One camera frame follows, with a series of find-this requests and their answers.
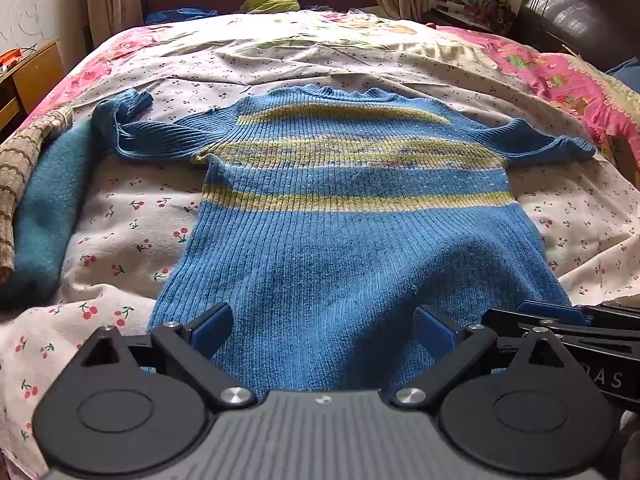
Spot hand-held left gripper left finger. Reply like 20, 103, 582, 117
80, 302, 258, 409

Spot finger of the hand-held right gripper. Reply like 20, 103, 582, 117
482, 309, 640, 356
517, 300, 640, 328

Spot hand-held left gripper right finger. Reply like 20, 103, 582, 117
391, 305, 573, 408

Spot blue striped knit sweater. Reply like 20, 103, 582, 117
92, 84, 598, 393

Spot cherry print bed sheet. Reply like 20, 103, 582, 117
0, 35, 640, 480

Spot teal fleece garment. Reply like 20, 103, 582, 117
0, 120, 103, 311

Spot pink floral quilt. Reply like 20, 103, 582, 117
20, 10, 640, 181

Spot brown checked cloth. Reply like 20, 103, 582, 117
0, 102, 76, 283

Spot blue cushion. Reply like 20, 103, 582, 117
606, 57, 640, 82

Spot wooden nightstand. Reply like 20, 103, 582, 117
0, 40, 67, 132

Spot dark wooden cabinet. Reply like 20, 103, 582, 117
515, 0, 640, 72

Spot blue cloth on bed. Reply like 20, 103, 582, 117
145, 7, 219, 24

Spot cluttered side table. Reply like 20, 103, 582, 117
425, 0, 518, 37

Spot orange items on nightstand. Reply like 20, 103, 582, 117
0, 47, 37, 69

